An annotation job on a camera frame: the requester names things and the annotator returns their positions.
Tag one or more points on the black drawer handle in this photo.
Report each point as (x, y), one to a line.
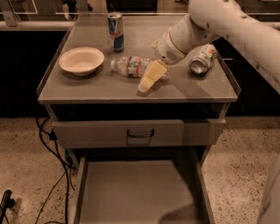
(130, 134)

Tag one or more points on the black object on floor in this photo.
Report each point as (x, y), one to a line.
(6, 203)

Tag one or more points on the white paper bowl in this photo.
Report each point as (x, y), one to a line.
(81, 61)

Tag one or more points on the silver soda can lying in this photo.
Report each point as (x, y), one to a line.
(203, 59)

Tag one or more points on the grey metal drawer cabinet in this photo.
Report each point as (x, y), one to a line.
(105, 95)

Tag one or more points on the blue silver energy drink can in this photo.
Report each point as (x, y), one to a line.
(115, 26)

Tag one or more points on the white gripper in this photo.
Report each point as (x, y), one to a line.
(165, 50)

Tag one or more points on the white horizontal rail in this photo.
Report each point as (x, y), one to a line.
(64, 25)

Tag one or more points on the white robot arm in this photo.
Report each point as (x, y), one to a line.
(255, 40)

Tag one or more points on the clear plastic water bottle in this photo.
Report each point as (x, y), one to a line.
(130, 66)

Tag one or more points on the open grey middle drawer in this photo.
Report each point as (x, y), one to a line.
(140, 185)

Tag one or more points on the grey top drawer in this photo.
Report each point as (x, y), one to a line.
(112, 133)

